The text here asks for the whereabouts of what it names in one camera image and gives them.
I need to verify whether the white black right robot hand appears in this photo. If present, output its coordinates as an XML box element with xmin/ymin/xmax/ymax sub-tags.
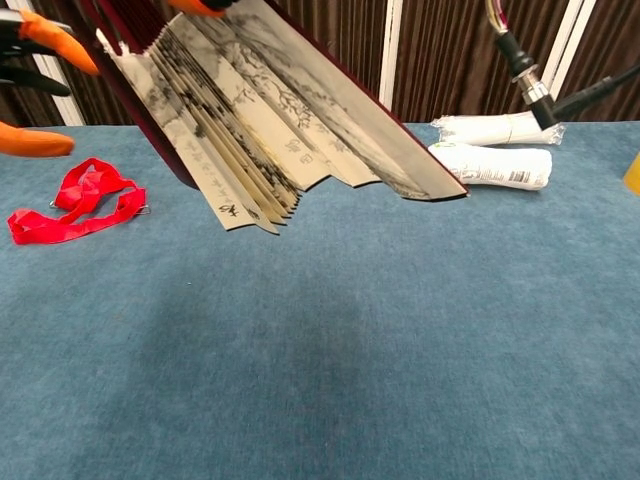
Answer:
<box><xmin>167</xmin><ymin>0</ymin><xmax>236</xmax><ymax>19</ymax></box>

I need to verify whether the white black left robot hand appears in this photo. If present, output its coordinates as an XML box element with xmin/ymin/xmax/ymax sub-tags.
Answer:
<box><xmin>0</xmin><ymin>7</ymin><xmax>101</xmax><ymax>159</ymax></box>

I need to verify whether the red ribbed paper folding fan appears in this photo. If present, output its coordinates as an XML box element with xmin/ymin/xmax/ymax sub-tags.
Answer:
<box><xmin>79</xmin><ymin>0</ymin><xmax>471</xmax><ymax>236</ymax></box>

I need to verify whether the bundle of white wrapped straws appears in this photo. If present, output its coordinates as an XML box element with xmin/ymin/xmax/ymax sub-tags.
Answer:
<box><xmin>430</xmin><ymin>112</ymin><xmax>566</xmax><ymax>147</ymax></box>

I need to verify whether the white bottle with yellow cap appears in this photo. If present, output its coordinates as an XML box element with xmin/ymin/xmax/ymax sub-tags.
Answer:
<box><xmin>427</xmin><ymin>142</ymin><xmax>554</xmax><ymax>192</ymax></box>

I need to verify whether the blue felt table mat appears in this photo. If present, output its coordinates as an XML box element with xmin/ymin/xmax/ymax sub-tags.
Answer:
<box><xmin>0</xmin><ymin>122</ymin><xmax>640</xmax><ymax>480</ymax></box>

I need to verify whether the clear yellowish tape roll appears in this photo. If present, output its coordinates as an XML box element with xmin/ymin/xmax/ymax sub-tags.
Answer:
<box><xmin>622</xmin><ymin>152</ymin><xmax>640</xmax><ymax>196</ymax></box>

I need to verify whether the white screen frame post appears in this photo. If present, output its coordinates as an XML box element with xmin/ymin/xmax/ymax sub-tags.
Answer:
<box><xmin>541</xmin><ymin>0</ymin><xmax>597</xmax><ymax>92</ymax></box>
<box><xmin>4</xmin><ymin>0</ymin><xmax>85</xmax><ymax>127</ymax></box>
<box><xmin>378</xmin><ymin>0</ymin><xmax>404</xmax><ymax>125</ymax></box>

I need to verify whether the red ribbon lanyard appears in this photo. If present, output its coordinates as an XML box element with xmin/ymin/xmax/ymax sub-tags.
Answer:
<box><xmin>7</xmin><ymin>157</ymin><xmax>149</xmax><ymax>246</ymax></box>

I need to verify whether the black cable with metal connector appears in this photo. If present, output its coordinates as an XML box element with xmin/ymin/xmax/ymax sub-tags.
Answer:
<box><xmin>482</xmin><ymin>0</ymin><xmax>640</xmax><ymax>129</ymax></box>

